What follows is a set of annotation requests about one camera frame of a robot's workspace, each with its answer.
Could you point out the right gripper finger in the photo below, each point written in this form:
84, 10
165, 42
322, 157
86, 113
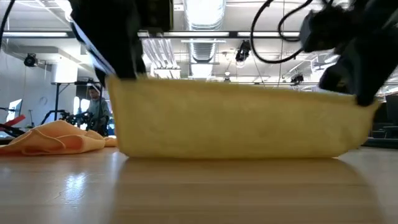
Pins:
373, 71

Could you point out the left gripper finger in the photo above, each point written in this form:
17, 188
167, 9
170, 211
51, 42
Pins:
115, 53
140, 59

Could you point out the orange microfiber towel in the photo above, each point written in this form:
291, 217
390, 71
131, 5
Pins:
56, 140

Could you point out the yellow microfiber towel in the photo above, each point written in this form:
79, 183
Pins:
233, 124

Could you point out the background black robot arm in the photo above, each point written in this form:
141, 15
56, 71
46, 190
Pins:
74, 117

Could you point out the person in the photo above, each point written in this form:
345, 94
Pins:
98, 112

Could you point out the black ceiling spotlight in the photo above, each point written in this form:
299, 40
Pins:
297, 78
30, 60
243, 51

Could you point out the bright lit monitor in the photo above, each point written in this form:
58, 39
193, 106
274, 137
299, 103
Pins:
15, 110

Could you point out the red bar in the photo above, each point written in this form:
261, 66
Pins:
17, 120

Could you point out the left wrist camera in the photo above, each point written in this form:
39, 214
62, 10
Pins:
155, 15

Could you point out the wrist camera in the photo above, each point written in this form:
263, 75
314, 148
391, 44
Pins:
155, 15
326, 28

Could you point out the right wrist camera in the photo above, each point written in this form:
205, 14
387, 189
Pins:
326, 28

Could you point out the black metal frame stand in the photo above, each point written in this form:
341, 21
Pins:
57, 99

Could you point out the silver ventilation duct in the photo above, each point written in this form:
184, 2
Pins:
203, 12

